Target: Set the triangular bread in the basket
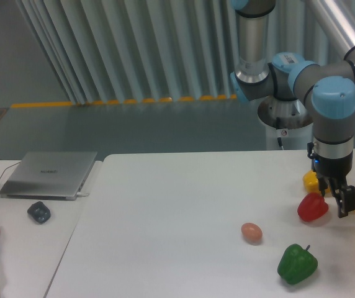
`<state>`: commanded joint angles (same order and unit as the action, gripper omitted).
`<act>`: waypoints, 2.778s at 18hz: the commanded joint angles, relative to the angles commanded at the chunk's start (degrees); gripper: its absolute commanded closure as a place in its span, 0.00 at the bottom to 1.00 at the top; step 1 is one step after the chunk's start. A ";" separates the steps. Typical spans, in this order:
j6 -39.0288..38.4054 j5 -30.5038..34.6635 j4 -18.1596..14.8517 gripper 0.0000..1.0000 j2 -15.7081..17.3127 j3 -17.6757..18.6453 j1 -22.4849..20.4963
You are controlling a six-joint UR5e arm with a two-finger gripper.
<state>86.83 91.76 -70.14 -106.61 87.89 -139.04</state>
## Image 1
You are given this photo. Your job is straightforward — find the red bell pepper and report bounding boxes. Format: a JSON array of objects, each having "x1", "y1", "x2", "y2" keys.
[{"x1": 297, "y1": 192, "x2": 329, "y2": 222}]

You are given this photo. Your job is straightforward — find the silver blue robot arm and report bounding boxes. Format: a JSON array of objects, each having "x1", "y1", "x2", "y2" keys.
[{"x1": 230, "y1": 1, "x2": 355, "y2": 217}]

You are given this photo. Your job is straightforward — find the yellow bell pepper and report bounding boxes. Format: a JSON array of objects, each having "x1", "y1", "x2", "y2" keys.
[{"x1": 302, "y1": 170, "x2": 321, "y2": 195}]

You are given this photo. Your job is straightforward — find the green bell pepper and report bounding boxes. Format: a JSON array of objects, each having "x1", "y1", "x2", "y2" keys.
[{"x1": 277, "y1": 243, "x2": 318, "y2": 286}]

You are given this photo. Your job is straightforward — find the brown egg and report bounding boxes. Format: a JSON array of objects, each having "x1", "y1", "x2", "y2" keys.
[{"x1": 241, "y1": 222, "x2": 263, "y2": 242}]

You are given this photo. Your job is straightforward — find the black pedestal cable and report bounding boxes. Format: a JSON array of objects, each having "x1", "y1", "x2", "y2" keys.
[{"x1": 275, "y1": 116, "x2": 285, "y2": 151}]

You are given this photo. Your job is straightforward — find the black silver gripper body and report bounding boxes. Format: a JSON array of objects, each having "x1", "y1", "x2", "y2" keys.
[{"x1": 307, "y1": 138, "x2": 353, "y2": 179}]

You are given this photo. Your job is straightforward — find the silver laptop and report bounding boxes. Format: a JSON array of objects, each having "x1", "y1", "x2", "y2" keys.
[{"x1": 0, "y1": 151, "x2": 97, "y2": 201}]

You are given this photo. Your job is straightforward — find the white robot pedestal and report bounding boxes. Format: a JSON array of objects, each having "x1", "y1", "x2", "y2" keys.
[{"x1": 258, "y1": 97, "x2": 313, "y2": 150}]

